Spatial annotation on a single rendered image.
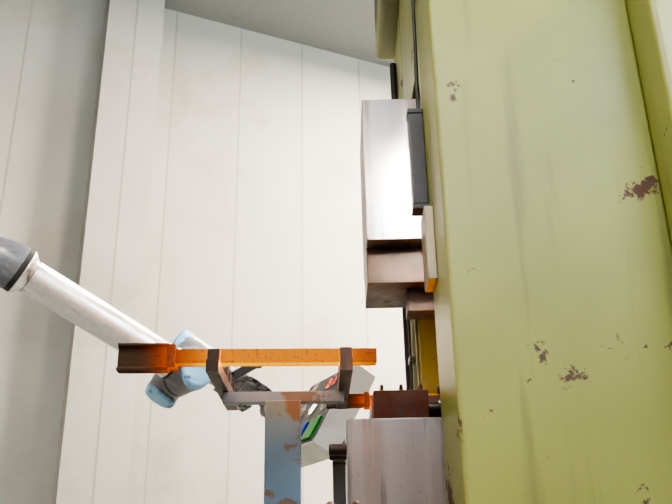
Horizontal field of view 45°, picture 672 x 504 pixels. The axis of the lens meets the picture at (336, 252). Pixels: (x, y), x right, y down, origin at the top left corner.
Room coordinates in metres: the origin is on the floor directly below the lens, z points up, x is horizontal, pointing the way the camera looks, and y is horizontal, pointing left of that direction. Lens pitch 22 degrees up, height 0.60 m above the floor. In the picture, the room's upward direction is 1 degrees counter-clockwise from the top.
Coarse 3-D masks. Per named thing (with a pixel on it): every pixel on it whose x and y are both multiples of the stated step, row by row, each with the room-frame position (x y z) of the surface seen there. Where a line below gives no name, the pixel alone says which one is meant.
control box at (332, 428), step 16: (320, 384) 2.57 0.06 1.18; (336, 384) 2.41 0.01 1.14; (352, 384) 2.36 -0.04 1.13; (368, 384) 2.38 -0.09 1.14; (304, 416) 2.53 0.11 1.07; (336, 416) 2.33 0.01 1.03; (352, 416) 2.36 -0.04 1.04; (320, 432) 2.31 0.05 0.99; (336, 432) 2.33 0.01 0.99; (304, 448) 2.39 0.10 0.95; (320, 448) 2.32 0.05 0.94; (304, 464) 2.52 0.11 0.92
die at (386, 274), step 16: (368, 256) 1.86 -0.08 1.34; (384, 256) 1.86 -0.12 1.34; (400, 256) 1.86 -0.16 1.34; (416, 256) 1.86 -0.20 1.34; (368, 272) 1.86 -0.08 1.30; (384, 272) 1.86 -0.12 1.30; (400, 272) 1.86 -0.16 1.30; (416, 272) 1.86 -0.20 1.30; (368, 288) 1.90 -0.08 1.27; (384, 288) 1.90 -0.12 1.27; (400, 288) 1.90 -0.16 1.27; (368, 304) 2.02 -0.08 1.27; (384, 304) 2.03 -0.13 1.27; (400, 304) 2.03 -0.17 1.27
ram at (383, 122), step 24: (384, 120) 1.81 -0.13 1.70; (360, 144) 2.02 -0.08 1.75; (384, 144) 1.81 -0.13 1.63; (360, 168) 2.08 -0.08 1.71; (384, 168) 1.81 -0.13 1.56; (408, 168) 1.81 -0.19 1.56; (384, 192) 1.81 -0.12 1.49; (408, 192) 1.81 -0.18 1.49; (384, 216) 1.81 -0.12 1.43; (408, 216) 1.81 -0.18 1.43; (384, 240) 1.82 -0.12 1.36; (408, 240) 1.82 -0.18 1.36
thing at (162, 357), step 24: (120, 360) 1.26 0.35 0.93; (144, 360) 1.26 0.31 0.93; (168, 360) 1.24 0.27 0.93; (192, 360) 1.25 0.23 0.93; (240, 360) 1.26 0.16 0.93; (264, 360) 1.26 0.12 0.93; (288, 360) 1.26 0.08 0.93; (312, 360) 1.26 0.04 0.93; (336, 360) 1.27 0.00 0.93; (360, 360) 1.27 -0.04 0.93
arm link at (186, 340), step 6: (186, 330) 2.19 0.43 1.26; (180, 336) 2.16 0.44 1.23; (186, 336) 2.17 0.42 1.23; (192, 336) 2.19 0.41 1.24; (174, 342) 2.17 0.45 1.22; (180, 342) 2.16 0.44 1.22; (186, 342) 2.17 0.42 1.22; (192, 342) 2.18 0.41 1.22; (198, 342) 2.19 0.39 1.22; (204, 342) 2.21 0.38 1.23; (186, 348) 2.17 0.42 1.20; (192, 348) 2.18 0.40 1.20; (198, 348) 2.19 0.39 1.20; (204, 348) 2.20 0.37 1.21; (210, 348) 2.21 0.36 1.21
